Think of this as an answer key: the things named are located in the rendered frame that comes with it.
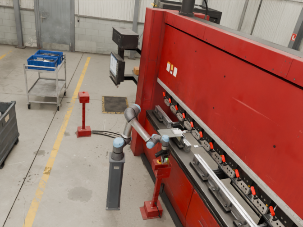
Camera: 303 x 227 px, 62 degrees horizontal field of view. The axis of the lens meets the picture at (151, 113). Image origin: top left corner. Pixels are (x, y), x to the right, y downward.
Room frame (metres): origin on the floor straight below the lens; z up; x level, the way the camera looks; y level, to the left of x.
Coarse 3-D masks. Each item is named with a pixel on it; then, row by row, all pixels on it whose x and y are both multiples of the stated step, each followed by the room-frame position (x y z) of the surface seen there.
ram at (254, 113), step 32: (160, 64) 3.47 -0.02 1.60; (192, 64) 2.71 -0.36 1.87; (224, 64) 2.23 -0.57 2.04; (192, 96) 2.59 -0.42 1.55; (224, 96) 2.12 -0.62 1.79; (256, 96) 1.81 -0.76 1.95; (288, 96) 1.58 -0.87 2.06; (224, 128) 2.01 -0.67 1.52; (256, 128) 1.71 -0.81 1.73; (288, 128) 1.49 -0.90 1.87; (256, 160) 1.62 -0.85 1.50; (288, 160) 1.41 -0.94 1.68; (288, 192) 1.32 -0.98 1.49
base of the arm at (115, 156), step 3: (111, 153) 2.33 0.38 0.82; (114, 153) 2.29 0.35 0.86; (117, 153) 2.28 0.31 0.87; (120, 153) 2.30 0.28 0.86; (111, 156) 2.30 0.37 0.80; (114, 156) 2.28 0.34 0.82; (117, 156) 2.28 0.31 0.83; (120, 156) 2.29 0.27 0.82; (123, 156) 2.33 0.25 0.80; (114, 159) 2.27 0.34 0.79; (117, 159) 2.27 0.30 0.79; (120, 159) 2.28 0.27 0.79
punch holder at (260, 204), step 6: (258, 186) 1.52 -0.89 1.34; (258, 192) 1.50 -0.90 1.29; (264, 192) 1.46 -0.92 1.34; (252, 198) 1.52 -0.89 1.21; (258, 198) 1.48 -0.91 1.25; (264, 198) 1.44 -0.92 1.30; (270, 198) 1.41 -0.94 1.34; (258, 204) 1.46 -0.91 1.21; (264, 204) 1.42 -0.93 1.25; (270, 204) 1.40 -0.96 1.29; (276, 204) 1.43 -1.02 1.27; (264, 210) 1.40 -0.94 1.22
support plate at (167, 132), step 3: (162, 129) 2.73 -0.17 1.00; (165, 129) 2.74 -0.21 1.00; (168, 129) 2.75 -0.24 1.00; (174, 129) 2.77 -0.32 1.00; (159, 132) 2.64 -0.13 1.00; (162, 132) 2.65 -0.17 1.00; (165, 132) 2.66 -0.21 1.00; (168, 132) 2.67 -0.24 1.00; (171, 132) 2.68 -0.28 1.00; (162, 135) 2.59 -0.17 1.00; (168, 135) 2.61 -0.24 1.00; (171, 135) 2.62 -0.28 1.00; (174, 135) 2.63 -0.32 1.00; (177, 135) 2.64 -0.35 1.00; (180, 135) 2.65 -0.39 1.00
